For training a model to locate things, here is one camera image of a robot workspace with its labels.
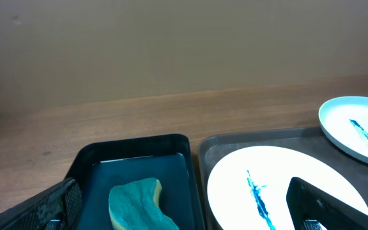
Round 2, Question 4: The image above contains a black water tray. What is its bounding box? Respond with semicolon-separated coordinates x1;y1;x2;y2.
66;134;205;230

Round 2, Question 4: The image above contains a dark grey serving tray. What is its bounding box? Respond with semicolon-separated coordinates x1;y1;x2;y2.
198;127;368;229

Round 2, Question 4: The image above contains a green yellow sponge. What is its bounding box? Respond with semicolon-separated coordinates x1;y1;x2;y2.
108;178;178;230

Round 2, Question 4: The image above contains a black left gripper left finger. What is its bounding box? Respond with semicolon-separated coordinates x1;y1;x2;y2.
0;178;82;230

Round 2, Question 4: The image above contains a white plate stained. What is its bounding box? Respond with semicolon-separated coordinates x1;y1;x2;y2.
318;96;368;164
207;146;368;229

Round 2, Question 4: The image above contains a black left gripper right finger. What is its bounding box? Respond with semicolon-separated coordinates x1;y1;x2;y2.
286;177;368;230

